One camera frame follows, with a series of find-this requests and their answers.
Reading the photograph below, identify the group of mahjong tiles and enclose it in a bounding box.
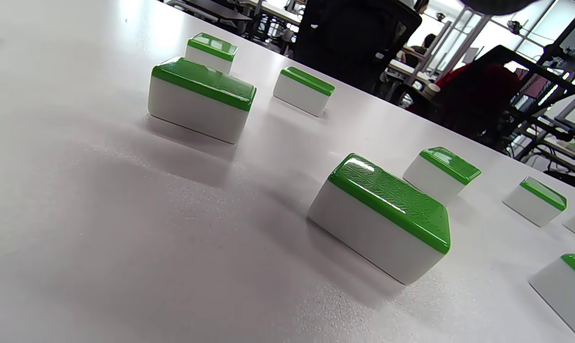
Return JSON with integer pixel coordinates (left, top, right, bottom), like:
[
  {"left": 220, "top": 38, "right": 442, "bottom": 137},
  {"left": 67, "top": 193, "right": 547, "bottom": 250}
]
[{"left": 148, "top": 32, "right": 575, "bottom": 343}]

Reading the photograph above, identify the person's left hand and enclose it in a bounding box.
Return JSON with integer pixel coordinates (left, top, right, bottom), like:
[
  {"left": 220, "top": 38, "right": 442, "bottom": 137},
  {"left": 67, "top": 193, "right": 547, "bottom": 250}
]
[{"left": 461, "top": 0, "right": 538, "bottom": 16}]

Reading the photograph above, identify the black mesh office chair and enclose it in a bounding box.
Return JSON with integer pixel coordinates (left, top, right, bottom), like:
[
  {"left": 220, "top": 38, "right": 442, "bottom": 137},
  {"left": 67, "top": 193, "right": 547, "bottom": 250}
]
[{"left": 295, "top": 0, "right": 422, "bottom": 94}]

